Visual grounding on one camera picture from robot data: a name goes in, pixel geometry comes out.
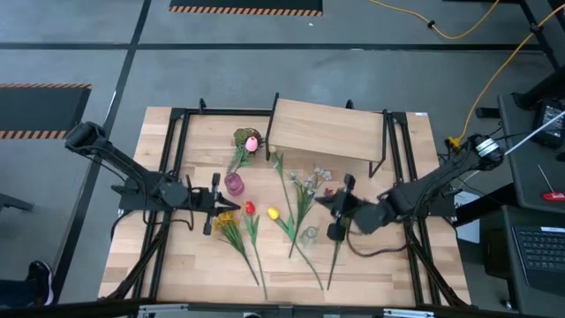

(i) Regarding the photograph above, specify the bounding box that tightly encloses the red artificial flower bunch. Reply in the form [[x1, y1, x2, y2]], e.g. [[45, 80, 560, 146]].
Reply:
[[323, 187, 354, 292]]

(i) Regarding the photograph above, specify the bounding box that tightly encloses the purple ribbed glass vase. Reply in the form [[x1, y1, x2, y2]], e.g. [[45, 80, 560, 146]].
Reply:
[[223, 171, 245, 197]]

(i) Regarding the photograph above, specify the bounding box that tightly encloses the black tripod stand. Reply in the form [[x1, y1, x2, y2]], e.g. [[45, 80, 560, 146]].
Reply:
[[516, 0, 565, 71]]

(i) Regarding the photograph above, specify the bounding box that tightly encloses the wooden shelf with black legs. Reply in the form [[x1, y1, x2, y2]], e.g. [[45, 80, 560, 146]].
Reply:
[[264, 92, 389, 178]]

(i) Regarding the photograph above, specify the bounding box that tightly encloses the yellow artificial flower bunch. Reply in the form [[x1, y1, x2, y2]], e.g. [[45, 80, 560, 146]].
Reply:
[[212, 210, 260, 287]]

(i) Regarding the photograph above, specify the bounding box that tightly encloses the yellow power cable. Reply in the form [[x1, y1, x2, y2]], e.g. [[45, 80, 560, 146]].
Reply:
[[368, 0, 502, 41], [445, 3, 565, 149]]

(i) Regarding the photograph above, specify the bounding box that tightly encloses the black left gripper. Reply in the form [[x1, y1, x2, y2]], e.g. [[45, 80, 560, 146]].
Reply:
[[188, 172, 242, 236]]

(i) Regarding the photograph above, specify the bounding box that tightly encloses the pink artificial tulip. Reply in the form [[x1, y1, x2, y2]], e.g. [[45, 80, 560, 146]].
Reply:
[[226, 135, 260, 175]]

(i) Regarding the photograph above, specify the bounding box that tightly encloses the black hazard-striped floor mat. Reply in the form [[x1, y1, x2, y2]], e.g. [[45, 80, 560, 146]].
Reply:
[[169, 0, 324, 18], [0, 82, 93, 140]]

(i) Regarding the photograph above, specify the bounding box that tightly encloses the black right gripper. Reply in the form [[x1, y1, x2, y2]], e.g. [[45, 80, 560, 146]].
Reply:
[[315, 174, 370, 242]]

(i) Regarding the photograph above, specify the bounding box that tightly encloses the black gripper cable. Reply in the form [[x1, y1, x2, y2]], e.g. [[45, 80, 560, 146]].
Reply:
[[176, 174, 196, 231], [345, 227, 408, 259]]

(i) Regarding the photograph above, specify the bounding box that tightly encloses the black laptop keyboard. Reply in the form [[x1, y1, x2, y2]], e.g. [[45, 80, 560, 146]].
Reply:
[[511, 225, 565, 297]]

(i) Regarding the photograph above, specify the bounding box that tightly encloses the clear glass vase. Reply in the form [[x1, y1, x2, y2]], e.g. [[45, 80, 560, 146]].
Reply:
[[301, 225, 320, 248]]

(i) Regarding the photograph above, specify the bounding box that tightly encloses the red artificial tulip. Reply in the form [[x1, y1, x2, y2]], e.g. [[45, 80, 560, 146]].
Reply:
[[242, 201, 268, 301]]

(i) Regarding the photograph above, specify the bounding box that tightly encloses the white artificial flower bunch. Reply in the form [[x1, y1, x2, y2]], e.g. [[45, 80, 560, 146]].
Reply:
[[289, 166, 333, 260]]

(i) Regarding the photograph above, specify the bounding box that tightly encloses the black metal table frame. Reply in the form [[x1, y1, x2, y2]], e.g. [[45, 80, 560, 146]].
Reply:
[[105, 97, 469, 308]]

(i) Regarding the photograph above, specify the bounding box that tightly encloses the potted green succulent plant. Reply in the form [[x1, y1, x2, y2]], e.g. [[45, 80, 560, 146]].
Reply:
[[232, 127, 265, 149]]

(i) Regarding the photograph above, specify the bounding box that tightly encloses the red-handled screwdriver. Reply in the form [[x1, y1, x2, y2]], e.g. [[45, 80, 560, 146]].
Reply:
[[537, 164, 565, 203]]

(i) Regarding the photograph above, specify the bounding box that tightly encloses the black overhead rig bar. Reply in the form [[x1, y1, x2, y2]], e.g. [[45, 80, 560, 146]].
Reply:
[[0, 299, 565, 318]]

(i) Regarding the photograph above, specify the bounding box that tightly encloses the white paper sheet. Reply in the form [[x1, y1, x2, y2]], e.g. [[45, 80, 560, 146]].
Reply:
[[454, 189, 481, 244]]

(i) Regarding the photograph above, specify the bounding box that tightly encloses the person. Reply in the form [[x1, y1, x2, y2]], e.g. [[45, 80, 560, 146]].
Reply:
[[0, 260, 55, 308]]

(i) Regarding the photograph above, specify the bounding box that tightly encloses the yellow artificial tulip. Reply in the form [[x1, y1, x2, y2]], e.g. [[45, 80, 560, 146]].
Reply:
[[267, 206, 325, 292]]

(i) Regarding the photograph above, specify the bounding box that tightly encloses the white cable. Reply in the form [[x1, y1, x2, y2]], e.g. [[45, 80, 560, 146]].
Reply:
[[502, 110, 565, 156]]

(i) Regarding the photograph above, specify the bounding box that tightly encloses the grey chair leg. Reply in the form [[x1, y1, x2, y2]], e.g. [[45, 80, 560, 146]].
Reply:
[[0, 193, 35, 213]]

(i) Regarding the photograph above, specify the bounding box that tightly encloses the dark grey desk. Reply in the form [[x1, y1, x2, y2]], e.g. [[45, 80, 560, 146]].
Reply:
[[480, 205, 565, 318], [498, 92, 565, 216]]

